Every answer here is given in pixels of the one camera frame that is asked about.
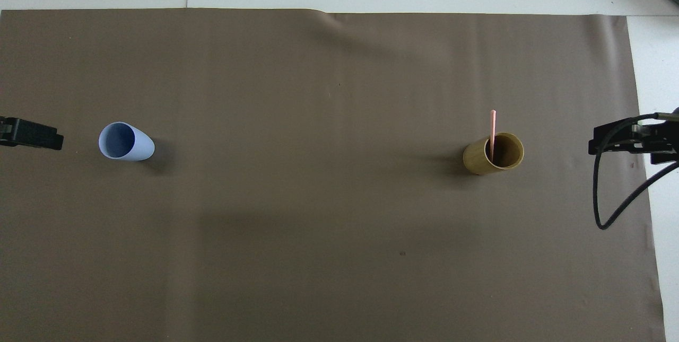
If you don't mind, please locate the light blue cup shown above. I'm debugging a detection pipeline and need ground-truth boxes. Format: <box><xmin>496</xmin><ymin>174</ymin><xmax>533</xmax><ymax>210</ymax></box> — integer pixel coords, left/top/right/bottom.
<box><xmin>98</xmin><ymin>121</ymin><xmax>155</xmax><ymax>162</ymax></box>

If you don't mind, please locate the yellow-brown bamboo cup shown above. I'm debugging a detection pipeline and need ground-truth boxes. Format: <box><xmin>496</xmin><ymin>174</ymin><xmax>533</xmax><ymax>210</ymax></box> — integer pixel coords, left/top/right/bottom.
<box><xmin>463</xmin><ymin>132</ymin><xmax>525</xmax><ymax>176</ymax></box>

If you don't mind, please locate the black cable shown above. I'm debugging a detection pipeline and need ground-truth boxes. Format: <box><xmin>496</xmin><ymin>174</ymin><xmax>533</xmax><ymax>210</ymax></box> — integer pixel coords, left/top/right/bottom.
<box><xmin>593</xmin><ymin>112</ymin><xmax>679</xmax><ymax>230</ymax></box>

